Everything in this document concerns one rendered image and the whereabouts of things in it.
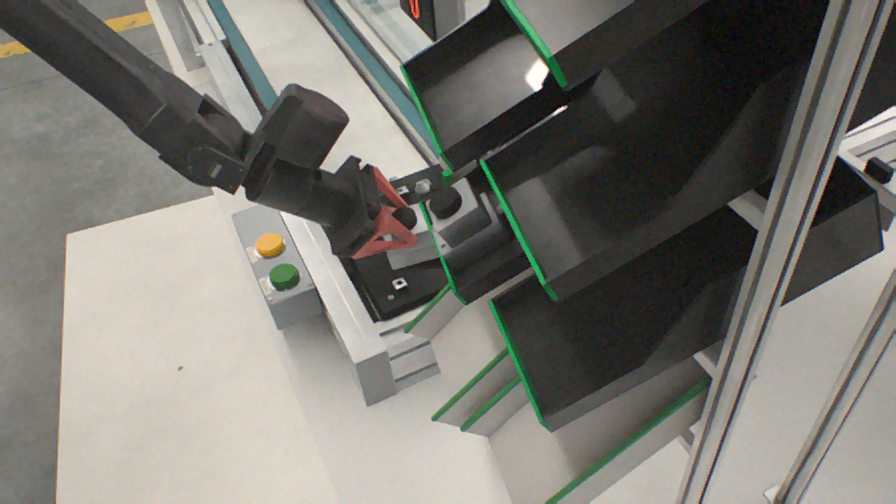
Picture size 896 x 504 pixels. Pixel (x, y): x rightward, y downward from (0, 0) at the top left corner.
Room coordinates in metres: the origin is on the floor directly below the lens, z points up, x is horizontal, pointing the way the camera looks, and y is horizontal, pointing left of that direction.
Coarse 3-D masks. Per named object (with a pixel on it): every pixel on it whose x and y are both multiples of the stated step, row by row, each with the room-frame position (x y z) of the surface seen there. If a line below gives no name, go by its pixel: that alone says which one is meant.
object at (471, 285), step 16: (576, 96) 0.60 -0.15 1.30; (528, 128) 0.59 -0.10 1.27; (464, 176) 0.58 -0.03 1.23; (480, 176) 0.58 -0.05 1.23; (480, 192) 0.57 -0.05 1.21; (432, 224) 0.54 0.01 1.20; (512, 240) 0.49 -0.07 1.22; (496, 256) 0.48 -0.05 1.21; (512, 256) 0.46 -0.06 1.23; (448, 272) 0.47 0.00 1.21; (464, 272) 0.48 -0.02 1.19; (480, 272) 0.47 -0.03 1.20; (496, 272) 0.45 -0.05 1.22; (512, 272) 0.45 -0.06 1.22; (464, 288) 0.45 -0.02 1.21; (480, 288) 0.45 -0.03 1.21; (464, 304) 0.45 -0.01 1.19
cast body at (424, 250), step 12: (396, 216) 0.64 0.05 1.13; (408, 216) 0.64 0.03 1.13; (420, 216) 0.64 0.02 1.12; (408, 228) 0.63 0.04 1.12; (420, 228) 0.63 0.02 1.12; (384, 240) 0.65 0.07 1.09; (396, 240) 0.62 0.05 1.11; (420, 240) 0.62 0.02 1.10; (432, 240) 0.63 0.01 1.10; (396, 252) 0.63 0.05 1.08; (408, 252) 0.62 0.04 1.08; (420, 252) 0.63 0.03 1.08; (432, 252) 0.63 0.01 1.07; (396, 264) 0.62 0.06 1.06; (408, 264) 0.63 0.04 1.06
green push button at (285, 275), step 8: (280, 264) 0.74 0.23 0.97; (288, 264) 0.74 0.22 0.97; (272, 272) 0.73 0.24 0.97; (280, 272) 0.72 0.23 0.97; (288, 272) 0.72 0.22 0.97; (296, 272) 0.72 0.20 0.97; (272, 280) 0.71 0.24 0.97; (280, 280) 0.71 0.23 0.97; (288, 280) 0.71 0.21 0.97; (296, 280) 0.71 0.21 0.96; (280, 288) 0.70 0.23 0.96
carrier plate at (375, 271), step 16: (416, 176) 0.90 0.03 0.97; (432, 176) 0.89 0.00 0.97; (368, 256) 0.74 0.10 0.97; (384, 256) 0.73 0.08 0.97; (368, 272) 0.71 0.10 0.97; (384, 272) 0.70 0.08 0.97; (400, 272) 0.70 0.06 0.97; (416, 272) 0.70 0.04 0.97; (432, 272) 0.69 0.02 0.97; (368, 288) 0.68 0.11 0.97; (384, 288) 0.67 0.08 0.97; (416, 288) 0.67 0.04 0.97; (432, 288) 0.66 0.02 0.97; (384, 304) 0.65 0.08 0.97; (400, 304) 0.64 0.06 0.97; (416, 304) 0.65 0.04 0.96
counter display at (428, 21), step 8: (400, 0) 1.05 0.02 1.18; (424, 0) 0.96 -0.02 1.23; (432, 0) 0.94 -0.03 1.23; (408, 8) 1.02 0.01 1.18; (424, 8) 0.96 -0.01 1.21; (432, 8) 0.94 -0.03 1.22; (408, 16) 1.02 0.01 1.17; (424, 16) 0.96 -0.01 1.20; (432, 16) 0.94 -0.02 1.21; (416, 24) 1.00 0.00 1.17; (424, 24) 0.97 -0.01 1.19; (432, 24) 0.94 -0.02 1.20; (424, 32) 0.97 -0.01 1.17; (432, 32) 0.94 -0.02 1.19; (432, 40) 0.94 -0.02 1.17
